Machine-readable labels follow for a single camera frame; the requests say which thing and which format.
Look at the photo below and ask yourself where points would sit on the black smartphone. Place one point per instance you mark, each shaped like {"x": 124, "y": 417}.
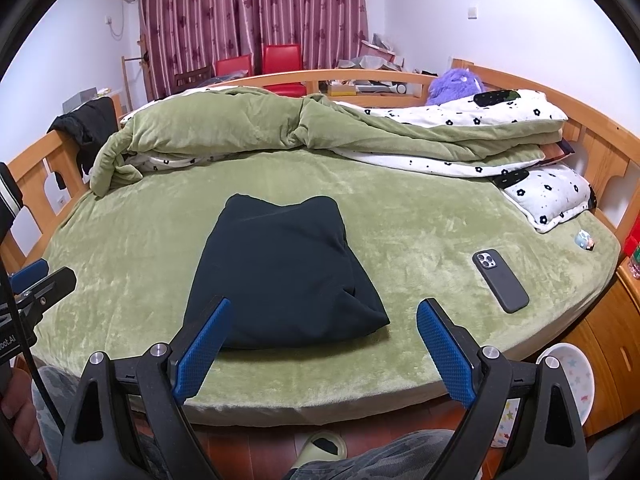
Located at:
{"x": 500, "y": 280}

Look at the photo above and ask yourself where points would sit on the green quilt with floral lining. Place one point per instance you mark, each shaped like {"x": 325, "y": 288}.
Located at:
{"x": 250, "y": 120}

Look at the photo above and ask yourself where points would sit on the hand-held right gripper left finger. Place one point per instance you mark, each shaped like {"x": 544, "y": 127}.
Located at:
{"x": 202, "y": 350}

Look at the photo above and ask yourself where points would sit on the black garment with white stripes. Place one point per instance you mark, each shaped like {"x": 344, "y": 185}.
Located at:
{"x": 7, "y": 195}

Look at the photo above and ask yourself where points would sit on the white floral pillow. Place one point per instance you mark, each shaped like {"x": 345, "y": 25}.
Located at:
{"x": 550, "y": 195}

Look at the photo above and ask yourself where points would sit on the wooden bed frame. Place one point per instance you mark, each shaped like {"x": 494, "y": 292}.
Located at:
{"x": 605, "y": 155}

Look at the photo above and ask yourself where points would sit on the grey box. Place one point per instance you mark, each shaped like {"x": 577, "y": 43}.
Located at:
{"x": 80, "y": 100}

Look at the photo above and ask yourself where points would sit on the purple plush toy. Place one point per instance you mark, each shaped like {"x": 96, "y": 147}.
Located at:
{"x": 455, "y": 85}

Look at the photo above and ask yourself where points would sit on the black sweatshirt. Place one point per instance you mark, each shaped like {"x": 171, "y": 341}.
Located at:
{"x": 280, "y": 260}

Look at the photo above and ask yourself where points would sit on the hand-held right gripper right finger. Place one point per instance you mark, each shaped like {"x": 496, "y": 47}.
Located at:
{"x": 445, "y": 355}

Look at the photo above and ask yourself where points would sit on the person's left hand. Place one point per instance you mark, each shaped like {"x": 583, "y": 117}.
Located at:
{"x": 15, "y": 410}

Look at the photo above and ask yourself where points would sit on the wooden nightstand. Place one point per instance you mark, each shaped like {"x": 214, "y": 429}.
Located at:
{"x": 615, "y": 340}

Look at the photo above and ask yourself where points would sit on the maroon floral curtain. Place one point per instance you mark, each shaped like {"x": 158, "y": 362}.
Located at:
{"x": 250, "y": 10}

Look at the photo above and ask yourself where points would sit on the wooden coat rack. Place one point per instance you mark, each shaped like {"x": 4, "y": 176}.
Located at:
{"x": 125, "y": 80}

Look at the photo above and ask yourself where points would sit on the dark wooden chair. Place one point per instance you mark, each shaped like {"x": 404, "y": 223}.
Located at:
{"x": 192, "y": 77}

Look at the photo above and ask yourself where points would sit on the white star-print bowl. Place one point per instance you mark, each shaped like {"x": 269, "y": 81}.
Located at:
{"x": 575, "y": 375}

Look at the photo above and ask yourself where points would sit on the person's right leg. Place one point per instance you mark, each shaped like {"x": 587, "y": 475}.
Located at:
{"x": 390, "y": 460}

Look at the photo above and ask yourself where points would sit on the small toy figure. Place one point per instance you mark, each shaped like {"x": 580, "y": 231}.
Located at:
{"x": 585, "y": 240}

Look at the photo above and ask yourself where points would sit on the black jacket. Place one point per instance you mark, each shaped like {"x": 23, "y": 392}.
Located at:
{"x": 85, "y": 120}

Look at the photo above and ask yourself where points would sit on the black flat object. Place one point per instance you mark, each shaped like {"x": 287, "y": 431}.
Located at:
{"x": 495, "y": 97}
{"x": 511, "y": 178}

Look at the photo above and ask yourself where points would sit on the green slipper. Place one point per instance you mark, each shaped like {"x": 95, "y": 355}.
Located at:
{"x": 320, "y": 447}

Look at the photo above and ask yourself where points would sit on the green plush bed sheet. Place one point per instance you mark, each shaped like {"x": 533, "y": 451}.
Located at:
{"x": 425, "y": 240}

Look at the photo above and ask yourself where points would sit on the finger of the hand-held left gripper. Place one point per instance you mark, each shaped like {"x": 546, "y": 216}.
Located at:
{"x": 30, "y": 275}
{"x": 50, "y": 290}

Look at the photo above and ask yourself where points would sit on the dark book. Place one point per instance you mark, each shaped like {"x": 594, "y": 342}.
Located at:
{"x": 560, "y": 151}

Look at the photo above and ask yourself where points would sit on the tissue box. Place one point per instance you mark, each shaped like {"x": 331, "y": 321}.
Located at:
{"x": 342, "y": 90}

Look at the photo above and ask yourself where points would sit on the red chair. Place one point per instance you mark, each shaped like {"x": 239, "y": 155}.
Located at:
{"x": 282, "y": 62}
{"x": 232, "y": 66}

